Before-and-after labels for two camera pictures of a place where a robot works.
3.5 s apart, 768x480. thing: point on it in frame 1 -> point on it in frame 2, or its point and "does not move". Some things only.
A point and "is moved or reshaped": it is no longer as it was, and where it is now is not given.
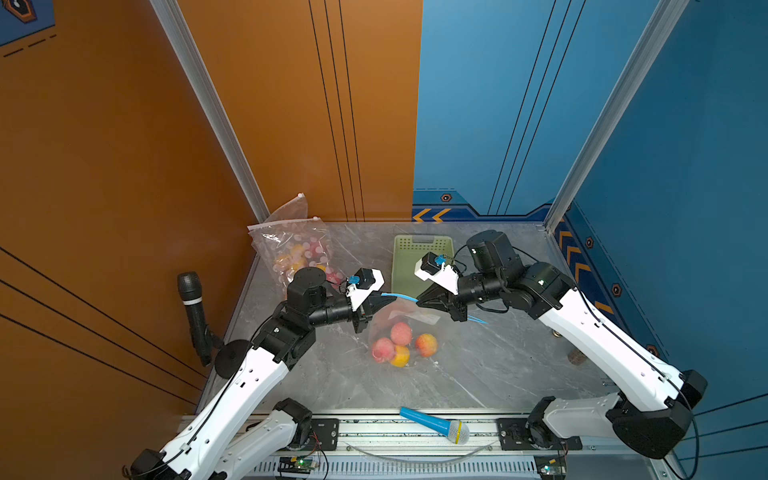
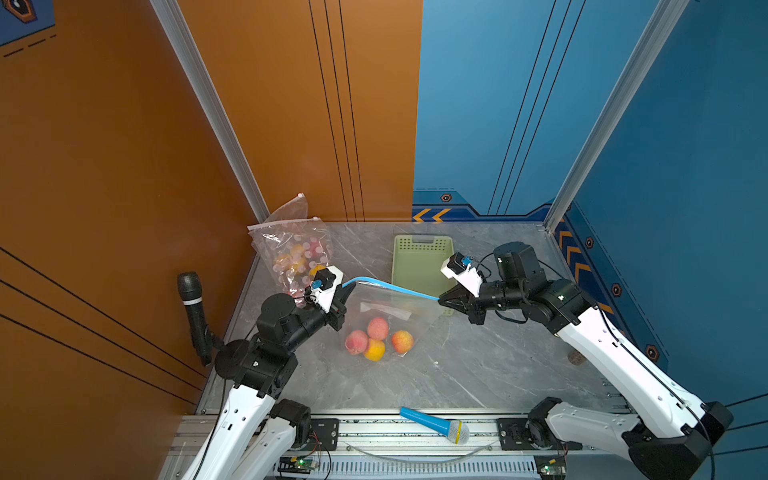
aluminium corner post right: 664,19 does not move
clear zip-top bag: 296,208 does not move
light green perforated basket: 406,250 does not move
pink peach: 383,350 -> 357,341
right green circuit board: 551,467 does not move
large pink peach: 427,344 -> 402,341
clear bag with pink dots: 291,246 does not move
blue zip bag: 405,333 is moved or reshaped
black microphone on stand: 203,338 does not move
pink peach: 401,334 -> 378,328
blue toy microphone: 457,431 does not move
